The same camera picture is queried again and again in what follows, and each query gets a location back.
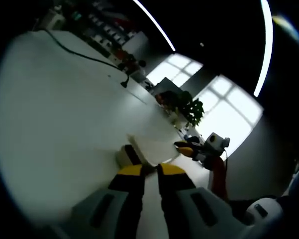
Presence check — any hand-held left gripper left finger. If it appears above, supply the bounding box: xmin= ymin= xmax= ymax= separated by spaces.
xmin=54 ymin=163 xmax=145 ymax=239

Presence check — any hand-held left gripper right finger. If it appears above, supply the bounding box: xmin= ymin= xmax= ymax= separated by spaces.
xmin=157 ymin=163 xmax=251 ymax=239

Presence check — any beige cutlery case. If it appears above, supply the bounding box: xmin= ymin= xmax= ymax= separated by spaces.
xmin=115 ymin=144 xmax=143 ymax=168

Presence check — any green potted plant white pot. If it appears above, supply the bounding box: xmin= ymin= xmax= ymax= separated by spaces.
xmin=156 ymin=90 xmax=205 ymax=128

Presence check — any bright window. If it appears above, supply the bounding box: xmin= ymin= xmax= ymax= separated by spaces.
xmin=146 ymin=53 xmax=204 ymax=88
xmin=193 ymin=75 xmax=264 ymax=155

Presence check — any white chest device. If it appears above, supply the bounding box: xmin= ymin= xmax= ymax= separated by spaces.
xmin=246 ymin=198 xmax=285 ymax=226

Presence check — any ceiling light strip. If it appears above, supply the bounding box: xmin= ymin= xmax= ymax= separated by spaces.
xmin=253 ymin=0 xmax=275 ymax=98
xmin=132 ymin=0 xmax=177 ymax=52

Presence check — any shelf with white boxes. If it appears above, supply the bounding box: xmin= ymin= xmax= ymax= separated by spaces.
xmin=72 ymin=0 xmax=145 ymax=58

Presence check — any black power cable with plug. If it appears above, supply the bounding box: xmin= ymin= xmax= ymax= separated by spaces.
xmin=45 ymin=29 xmax=130 ymax=89

